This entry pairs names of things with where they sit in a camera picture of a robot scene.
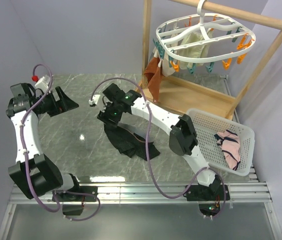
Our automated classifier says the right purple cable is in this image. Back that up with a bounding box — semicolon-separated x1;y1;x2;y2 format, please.
90;76;228;221

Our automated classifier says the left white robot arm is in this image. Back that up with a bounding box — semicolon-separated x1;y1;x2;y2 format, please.
6;83;100;220

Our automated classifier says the pale green underwear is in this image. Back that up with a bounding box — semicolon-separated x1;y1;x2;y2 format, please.
177;32;210;70

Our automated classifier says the white clip hanger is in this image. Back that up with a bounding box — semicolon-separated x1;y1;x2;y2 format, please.
155;0;256;66

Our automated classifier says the wooden drying rack frame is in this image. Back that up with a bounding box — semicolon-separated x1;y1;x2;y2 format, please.
139;0;282;120

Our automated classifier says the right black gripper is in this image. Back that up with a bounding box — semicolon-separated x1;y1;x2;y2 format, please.
97;100;123;129

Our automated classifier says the rust brown underwear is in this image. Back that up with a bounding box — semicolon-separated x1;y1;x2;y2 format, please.
144;57;163;102

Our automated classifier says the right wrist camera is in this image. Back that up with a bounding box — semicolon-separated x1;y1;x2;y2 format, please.
88;94;106;112

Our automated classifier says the white plastic basket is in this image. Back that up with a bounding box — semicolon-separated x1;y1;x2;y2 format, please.
186;108;255;176

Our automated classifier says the teal clothes peg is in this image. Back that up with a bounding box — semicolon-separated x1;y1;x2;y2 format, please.
187;62;197;75

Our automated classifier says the aluminium mounting rail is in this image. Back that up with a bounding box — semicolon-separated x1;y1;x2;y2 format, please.
8;181;272;205

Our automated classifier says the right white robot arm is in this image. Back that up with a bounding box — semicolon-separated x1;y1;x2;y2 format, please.
89;83;228;201

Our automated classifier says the pink navy underwear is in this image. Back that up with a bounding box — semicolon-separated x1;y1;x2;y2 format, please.
214;129;241;171

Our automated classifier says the orange clothes peg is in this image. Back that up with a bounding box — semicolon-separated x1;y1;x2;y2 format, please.
169;60;180;73

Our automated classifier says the black striped underwear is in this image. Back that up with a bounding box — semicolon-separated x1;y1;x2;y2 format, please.
103;122;147;161

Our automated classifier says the beige underwear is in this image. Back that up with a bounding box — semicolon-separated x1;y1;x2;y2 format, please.
152;38;177;77

